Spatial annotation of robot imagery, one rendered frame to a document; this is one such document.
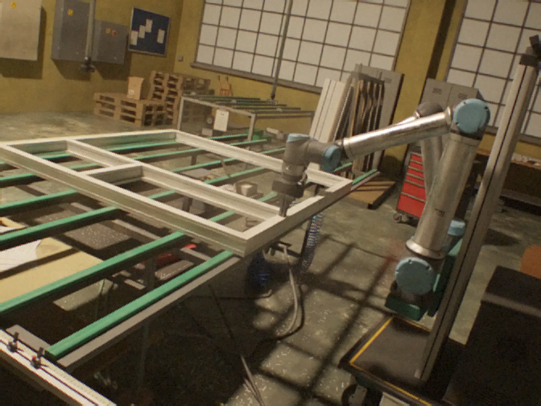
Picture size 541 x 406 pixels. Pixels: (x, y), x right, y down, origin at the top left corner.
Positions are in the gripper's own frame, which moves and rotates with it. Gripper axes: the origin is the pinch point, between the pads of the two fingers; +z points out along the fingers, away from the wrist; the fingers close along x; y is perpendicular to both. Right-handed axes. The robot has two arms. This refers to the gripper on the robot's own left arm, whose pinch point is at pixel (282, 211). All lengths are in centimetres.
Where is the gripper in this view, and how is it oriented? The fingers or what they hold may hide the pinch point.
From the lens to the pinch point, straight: 191.6
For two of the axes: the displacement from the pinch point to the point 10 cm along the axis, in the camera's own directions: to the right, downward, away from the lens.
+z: -1.9, 9.4, 2.8
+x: 8.9, 2.9, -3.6
